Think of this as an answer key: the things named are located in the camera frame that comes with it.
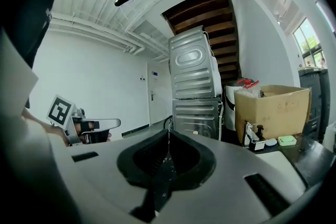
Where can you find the dark wooden shelf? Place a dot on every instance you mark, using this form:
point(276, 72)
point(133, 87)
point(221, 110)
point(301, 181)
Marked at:
point(210, 18)

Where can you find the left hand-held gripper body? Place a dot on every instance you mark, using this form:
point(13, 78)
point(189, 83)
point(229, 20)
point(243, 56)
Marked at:
point(59, 111)

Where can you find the black cabinet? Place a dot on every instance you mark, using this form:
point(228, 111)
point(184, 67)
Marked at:
point(313, 97)

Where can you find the silver washing machine with ribbed panel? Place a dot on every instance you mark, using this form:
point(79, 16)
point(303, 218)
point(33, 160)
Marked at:
point(195, 118)

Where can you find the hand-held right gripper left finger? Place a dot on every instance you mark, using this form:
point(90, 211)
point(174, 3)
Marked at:
point(126, 165)

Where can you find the wall switch panel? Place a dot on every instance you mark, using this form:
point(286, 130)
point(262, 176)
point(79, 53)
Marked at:
point(142, 78)

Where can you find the red and white plastic item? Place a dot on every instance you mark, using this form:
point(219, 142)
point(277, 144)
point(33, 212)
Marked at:
point(248, 83)

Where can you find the dark glossy countertop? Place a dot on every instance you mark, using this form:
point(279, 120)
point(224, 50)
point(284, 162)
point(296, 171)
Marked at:
point(312, 157)

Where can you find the person's left hand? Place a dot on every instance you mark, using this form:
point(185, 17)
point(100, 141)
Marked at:
point(77, 129)

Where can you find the chrome sink faucet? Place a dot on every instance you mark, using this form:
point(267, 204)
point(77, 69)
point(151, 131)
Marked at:
point(249, 135)

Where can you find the white cylindrical tank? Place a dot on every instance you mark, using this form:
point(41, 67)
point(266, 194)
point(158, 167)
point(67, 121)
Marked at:
point(229, 107)

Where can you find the blue door sign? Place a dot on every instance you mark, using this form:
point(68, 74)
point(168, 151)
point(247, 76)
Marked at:
point(155, 74)

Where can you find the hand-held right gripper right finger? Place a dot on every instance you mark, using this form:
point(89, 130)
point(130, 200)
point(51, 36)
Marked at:
point(204, 168)

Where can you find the white door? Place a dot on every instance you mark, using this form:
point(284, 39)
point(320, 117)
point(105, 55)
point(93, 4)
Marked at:
point(158, 97)

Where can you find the white ceiling pipes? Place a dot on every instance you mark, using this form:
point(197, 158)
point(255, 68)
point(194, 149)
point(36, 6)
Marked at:
point(105, 34)

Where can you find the white soap bar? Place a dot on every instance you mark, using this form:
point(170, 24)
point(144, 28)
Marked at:
point(271, 142)

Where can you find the person's left forearm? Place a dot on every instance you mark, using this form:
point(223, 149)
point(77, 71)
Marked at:
point(43, 124)

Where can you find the silver washing machine with oval panel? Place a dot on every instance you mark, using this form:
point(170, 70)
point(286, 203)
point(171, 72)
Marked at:
point(193, 65)

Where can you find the window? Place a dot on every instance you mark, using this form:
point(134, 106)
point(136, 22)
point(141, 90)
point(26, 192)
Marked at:
point(308, 39)

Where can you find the white sink basin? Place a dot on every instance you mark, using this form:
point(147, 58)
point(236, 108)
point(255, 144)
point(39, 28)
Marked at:
point(270, 156)

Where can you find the green soap dish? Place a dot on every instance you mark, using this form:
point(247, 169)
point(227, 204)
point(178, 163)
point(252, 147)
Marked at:
point(287, 140)

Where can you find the brown cardboard box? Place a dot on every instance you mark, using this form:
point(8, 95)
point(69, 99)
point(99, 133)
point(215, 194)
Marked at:
point(275, 110)

